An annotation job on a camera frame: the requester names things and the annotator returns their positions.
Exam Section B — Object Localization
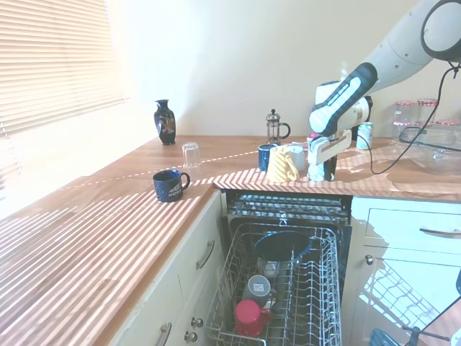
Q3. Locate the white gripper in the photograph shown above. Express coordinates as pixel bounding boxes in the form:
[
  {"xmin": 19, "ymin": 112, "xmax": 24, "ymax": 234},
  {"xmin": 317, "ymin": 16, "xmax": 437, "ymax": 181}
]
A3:
[{"xmin": 307, "ymin": 129, "xmax": 353, "ymax": 182}]

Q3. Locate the yellow mug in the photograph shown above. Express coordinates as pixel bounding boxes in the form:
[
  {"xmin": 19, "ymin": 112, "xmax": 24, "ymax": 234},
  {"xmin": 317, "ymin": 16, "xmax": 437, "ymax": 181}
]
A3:
[{"xmin": 266, "ymin": 144, "xmax": 300, "ymax": 182}]

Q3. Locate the dishwasher cutlery rack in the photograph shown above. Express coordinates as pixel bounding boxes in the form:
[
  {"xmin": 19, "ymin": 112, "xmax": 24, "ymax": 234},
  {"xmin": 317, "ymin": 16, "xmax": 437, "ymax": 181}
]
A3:
[{"xmin": 228, "ymin": 192, "xmax": 349, "ymax": 221}]

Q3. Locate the plain blue mug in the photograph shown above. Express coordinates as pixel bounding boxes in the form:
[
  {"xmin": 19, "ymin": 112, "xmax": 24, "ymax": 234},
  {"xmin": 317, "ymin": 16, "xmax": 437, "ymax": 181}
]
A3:
[{"xmin": 257, "ymin": 143, "xmax": 278, "ymax": 172}]

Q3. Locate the small clear glass cup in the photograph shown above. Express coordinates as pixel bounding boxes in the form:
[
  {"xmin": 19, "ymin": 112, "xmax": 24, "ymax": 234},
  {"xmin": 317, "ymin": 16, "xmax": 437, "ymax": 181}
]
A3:
[{"xmin": 257, "ymin": 257, "xmax": 281, "ymax": 278}]

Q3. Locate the grey mug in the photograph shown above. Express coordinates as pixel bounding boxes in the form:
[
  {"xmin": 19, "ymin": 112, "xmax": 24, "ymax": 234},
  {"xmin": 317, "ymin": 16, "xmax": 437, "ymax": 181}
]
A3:
[{"xmin": 241, "ymin": 274, "xmax": 277, "ymax": 309}]

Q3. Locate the dark blue printed mug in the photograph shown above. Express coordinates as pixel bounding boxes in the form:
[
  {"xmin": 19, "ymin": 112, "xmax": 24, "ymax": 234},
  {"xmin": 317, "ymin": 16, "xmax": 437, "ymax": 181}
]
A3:
[{"xmin": 152, "ymin": 169, "xmax": 191, "ymax": 203}]

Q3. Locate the red mug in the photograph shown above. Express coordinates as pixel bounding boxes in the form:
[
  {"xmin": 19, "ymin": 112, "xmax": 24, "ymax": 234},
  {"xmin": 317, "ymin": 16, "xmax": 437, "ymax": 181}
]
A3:
[{"xmin": 234, "ymin": 299, "xmax": 272, "ymax": 338}]

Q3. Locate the green drinks can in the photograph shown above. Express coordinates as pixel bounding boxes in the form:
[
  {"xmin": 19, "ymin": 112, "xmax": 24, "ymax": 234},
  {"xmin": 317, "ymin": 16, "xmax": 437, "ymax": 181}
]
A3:
[{"xmin": 356, "ymin": 121, "xmax": 374, "ymax": 151}]

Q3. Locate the glass French press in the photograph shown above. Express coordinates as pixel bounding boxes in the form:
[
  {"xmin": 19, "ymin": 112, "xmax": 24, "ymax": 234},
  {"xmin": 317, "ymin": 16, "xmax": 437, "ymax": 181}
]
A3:
[{"xmin": 265, "ymin": 108, "xmax": 291, "ymax": 144}]

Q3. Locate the dark blue bowl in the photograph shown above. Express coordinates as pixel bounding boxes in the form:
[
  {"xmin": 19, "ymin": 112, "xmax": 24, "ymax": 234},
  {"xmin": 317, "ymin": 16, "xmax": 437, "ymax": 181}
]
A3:
[{"xmin": 254, "ymin": 230, "xmax": 313, "ymax": 262}]

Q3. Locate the glass jar red checked lid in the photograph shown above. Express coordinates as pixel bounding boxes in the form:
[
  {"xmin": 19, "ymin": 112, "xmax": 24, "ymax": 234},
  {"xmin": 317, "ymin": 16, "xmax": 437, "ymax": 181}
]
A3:
[
  {"xmin": 417, "ymin": 99, "xmax": 439, "ymax": 123},
  {"xmin": 394, "ymin": 100, "xmax": 417, "ymax": 125}
]

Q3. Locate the clear glass tumbler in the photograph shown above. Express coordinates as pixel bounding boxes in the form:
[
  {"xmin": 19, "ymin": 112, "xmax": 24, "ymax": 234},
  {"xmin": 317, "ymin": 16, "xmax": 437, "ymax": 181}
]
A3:
[{"xmin": 430, "ymin": 149, "xmax": 455, "ymax": 176}]

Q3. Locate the clear drinking glass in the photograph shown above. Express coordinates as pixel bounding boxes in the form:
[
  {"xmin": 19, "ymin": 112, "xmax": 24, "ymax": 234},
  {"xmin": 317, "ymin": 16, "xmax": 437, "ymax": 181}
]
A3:
[{"xmin": 181, "ymin": 141, "xmax": 201, "ymax": 169}]

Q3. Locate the dark blue vase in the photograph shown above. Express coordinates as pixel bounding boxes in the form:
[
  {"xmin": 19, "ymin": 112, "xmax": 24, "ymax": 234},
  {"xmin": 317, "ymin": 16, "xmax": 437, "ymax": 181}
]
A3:
[{"xmin": 153, "ymin": 99, "xmax": 177, "ymax": 146}]

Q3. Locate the blue object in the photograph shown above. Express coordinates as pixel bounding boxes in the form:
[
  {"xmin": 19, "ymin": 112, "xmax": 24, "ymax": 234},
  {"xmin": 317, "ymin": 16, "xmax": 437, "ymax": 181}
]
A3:
[{"xmin": 370, "ymin": 328, "xmax": 397, "ymax": 346}]

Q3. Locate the window blind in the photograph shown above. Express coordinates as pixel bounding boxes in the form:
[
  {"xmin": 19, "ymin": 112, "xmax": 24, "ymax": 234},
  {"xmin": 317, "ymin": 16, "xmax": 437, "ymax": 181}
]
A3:
[{"xmin": 0, "ymin": 0, "xmax": 127, "ymax": 141}]

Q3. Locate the wire dishwasher rack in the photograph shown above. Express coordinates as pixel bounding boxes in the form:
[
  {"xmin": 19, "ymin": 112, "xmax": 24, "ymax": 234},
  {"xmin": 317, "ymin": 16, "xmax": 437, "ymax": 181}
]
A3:
[{"xmin": 205, "ymin": 223, "xmax": 343, "ymax": 346}]

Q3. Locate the metal drawer handle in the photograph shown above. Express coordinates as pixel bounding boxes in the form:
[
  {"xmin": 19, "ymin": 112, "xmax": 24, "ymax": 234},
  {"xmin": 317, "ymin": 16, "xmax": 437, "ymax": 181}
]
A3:
[{"xmin": 419, "ymin": 226, "xmax": 461, "ymax": 237}]

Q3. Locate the black cable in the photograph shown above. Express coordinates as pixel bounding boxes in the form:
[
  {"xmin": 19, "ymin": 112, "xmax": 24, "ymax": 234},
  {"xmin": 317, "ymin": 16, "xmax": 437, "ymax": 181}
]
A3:
[{"xmin": 359, "ymin": 61, "xmax": 461, "ymax": 176}]

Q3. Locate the curved metal cabinet handle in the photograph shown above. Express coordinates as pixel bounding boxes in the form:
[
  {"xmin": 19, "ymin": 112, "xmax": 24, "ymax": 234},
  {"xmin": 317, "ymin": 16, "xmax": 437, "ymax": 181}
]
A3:
[
  {"xmin": 196, "ymin": 240, "xmax": 215, "ymax": 270},
  {"xmin": 156, "ymin": 322, "xmax": 173, "ymax": 346}
]

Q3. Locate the black camera stand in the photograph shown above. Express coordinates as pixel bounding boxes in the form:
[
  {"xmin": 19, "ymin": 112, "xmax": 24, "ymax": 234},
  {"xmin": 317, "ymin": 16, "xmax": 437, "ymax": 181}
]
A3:
[{"xmin": 401, "ymin": 298, "xmax": 461, "ymax": 346}]

